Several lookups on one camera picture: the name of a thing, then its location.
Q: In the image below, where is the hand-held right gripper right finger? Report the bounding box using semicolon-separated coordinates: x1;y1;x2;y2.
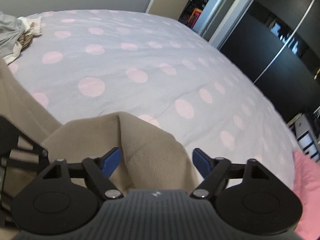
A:
190;148;270;200

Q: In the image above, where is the dark sliding-door wardrobe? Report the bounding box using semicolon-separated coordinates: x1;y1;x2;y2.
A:
220;0;320;124

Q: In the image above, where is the pink pillow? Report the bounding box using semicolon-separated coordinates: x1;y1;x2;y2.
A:
292;151;320;240

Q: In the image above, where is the lattice patterned cloth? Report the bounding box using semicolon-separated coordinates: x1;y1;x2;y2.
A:
17;31;34;48

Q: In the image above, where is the cream door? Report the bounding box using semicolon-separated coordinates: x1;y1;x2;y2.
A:
146;0;200;22

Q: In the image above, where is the white nightstand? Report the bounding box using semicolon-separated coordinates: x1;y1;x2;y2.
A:
287;112;320;162

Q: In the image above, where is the bed with polka-dot sheet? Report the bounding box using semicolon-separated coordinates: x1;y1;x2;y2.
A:
0;9;300;195

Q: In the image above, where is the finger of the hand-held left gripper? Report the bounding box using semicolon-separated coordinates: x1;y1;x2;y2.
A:
0;116;50;167

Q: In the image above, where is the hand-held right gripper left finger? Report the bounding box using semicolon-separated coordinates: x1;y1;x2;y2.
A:
43;147;124;200

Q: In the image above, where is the beige fleece jacket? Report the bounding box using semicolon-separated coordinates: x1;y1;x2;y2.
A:
0;57;203;240

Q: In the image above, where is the pile of white grey laundry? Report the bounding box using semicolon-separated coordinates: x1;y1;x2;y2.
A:
2;16;43;64

